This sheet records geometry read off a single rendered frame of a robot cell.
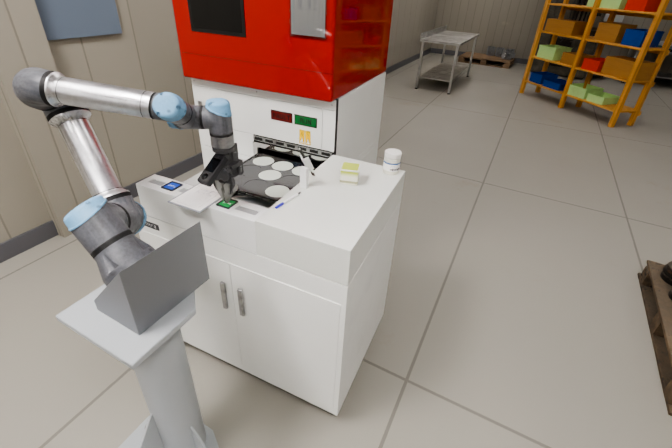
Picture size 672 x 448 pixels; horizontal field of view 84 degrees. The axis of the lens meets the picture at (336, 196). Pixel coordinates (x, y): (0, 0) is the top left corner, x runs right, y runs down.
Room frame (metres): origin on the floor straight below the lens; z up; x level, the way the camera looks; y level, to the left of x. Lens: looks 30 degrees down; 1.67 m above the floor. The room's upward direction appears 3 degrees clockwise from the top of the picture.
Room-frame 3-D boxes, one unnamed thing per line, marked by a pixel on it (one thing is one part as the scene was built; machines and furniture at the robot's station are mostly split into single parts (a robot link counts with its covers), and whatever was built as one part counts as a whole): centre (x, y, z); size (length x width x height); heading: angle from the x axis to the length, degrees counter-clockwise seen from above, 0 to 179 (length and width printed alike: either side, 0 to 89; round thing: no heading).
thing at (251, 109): (1.77, 0.39, 1.02); 0.81 x 0.03 x 0.40; 67
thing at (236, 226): (1.18, 0.50, 0.89); 0.55 x 0.09 x 0.14; 67
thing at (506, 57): (9.98, -3.63, 0.18); 1.26 x 0.87 x 0.35; 64
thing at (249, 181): (1.49, 0.30, 0.90); 0.34 x 0.34 x 0.01; 67
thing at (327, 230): (1.25, -0.01, 0.89); 0.62 x 0.35 x 0.14; 157
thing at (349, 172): (1.34, -0.05, 1.00); 0.07 x 0.07 x 0.07; 82
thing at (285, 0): (2.06, 0.27, 1.52); 0.81 x 0.75 x 0.60; 67
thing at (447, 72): (7.56, -2.02, 0.47); 1.82 x 0.69 x 0.94; 153
